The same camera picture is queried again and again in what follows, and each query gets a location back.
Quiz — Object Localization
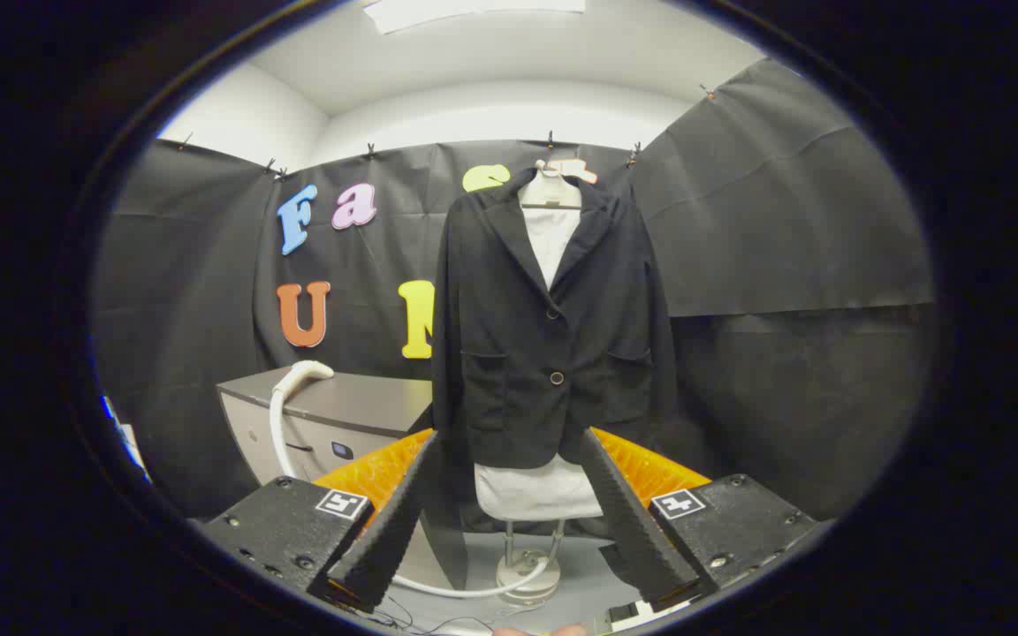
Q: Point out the black suit jacket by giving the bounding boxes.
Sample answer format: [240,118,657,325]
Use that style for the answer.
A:
[431,168,678,471]

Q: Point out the long ceiling light panel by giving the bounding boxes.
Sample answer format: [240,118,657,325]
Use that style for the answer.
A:
[363,0,587,34]

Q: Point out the row of black cloth clips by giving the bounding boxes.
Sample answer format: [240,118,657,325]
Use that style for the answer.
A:
[178,84,715,182]

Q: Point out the thin black cable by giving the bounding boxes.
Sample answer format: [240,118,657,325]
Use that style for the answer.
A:
[381,594,510,635]

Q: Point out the black backdrop cloth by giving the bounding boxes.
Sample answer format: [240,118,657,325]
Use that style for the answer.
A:
[89,57,936,522]

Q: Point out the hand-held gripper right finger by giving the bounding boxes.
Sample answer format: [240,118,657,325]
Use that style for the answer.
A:
[581,428,819,612]

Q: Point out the white garment steamer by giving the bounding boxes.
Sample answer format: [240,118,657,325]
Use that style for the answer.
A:
[267,360,554,600]

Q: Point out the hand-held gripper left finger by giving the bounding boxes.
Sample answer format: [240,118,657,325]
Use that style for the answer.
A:
[198,428,444,615]

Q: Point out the grey cabinet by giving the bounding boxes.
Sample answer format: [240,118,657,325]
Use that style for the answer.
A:
[216,365,436,487]

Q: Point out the white dress form mannequin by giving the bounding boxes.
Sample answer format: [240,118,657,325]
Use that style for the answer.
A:
[474,166,604,606]

